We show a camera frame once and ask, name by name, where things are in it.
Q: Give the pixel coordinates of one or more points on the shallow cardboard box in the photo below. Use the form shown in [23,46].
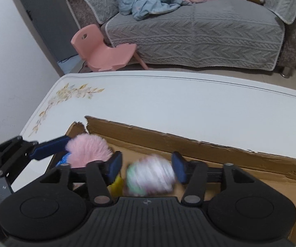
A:
[134,142]

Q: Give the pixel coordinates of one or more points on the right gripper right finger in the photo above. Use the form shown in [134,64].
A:
[194,175]

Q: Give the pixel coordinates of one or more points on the white purple patterned bundle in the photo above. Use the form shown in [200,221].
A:
[150,176]

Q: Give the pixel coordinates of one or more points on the pink plastic child chair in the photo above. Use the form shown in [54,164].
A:
[90,46]

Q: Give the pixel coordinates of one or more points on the pink fluffy pompom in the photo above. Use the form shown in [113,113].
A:
[86,148]

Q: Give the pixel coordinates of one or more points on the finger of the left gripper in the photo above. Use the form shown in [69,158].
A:
[43,150]

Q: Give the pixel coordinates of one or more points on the grey covered sofa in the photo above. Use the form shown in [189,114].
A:
[218,33]

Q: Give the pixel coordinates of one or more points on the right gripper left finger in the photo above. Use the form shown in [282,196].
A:
[99,175]

